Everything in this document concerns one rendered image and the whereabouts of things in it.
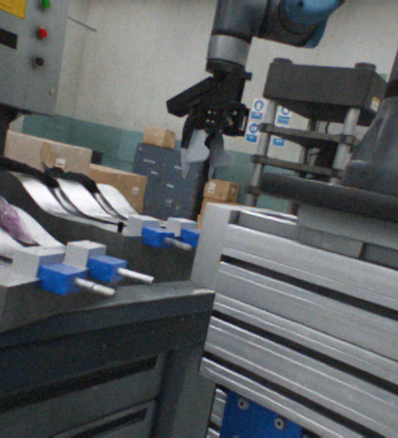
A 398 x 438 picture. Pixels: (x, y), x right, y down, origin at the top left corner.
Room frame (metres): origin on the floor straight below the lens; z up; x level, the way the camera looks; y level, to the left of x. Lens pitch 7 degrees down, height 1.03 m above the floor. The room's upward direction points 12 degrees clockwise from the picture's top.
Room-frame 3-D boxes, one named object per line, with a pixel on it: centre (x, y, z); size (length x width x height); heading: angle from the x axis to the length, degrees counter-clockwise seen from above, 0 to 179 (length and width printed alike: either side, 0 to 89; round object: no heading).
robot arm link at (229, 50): (1.04, 0.02, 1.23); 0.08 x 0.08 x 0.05
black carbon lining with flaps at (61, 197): (1.13, 0.25, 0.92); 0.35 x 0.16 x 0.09; 54
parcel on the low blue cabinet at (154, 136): (8.47, 0.96, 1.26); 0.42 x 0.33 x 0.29; 60
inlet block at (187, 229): (1.02, 0.01, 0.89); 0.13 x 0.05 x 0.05; 54
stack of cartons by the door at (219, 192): (7.84, -0.31, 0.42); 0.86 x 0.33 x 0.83; 60
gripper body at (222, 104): (1.03, 0.02, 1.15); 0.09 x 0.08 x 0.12; 54
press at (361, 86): (5.54, -1.04, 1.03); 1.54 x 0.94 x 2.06; 150
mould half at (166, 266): (1.15, 0.25, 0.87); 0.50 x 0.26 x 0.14; 54
